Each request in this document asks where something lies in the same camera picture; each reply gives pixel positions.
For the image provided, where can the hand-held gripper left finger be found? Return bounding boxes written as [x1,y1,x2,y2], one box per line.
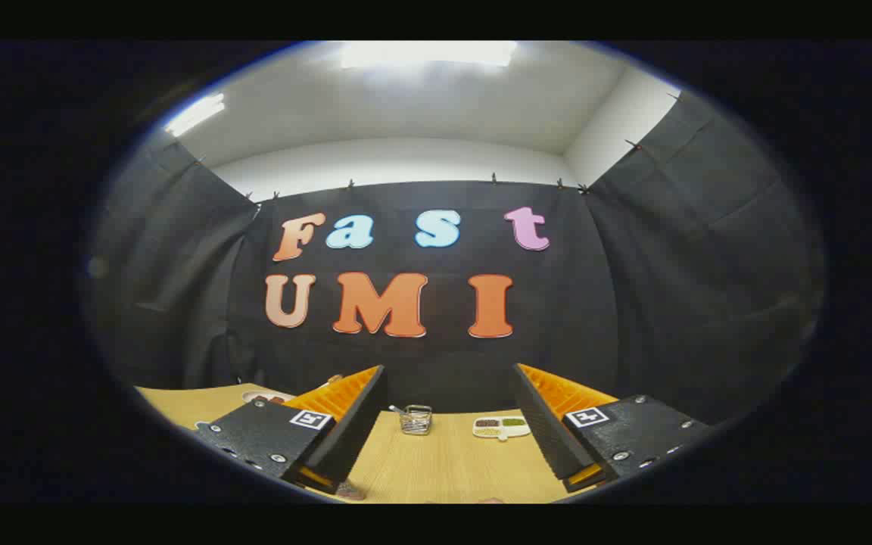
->
[194,365,389,497]

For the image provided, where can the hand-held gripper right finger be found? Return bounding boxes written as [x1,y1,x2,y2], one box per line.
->
[512,363,712,494]

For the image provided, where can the white divided dish with beans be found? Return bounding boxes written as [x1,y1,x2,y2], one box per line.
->
[472,416,532,441]

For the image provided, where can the wooden table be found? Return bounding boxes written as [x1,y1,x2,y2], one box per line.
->
[135,382,596,504]

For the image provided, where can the ceiling light panel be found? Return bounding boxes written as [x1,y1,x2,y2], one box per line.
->
[166,93,226,137]
[341,42,518,69]

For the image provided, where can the wire utensil holder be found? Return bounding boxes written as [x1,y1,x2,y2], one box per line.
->
[389,404,434,436]

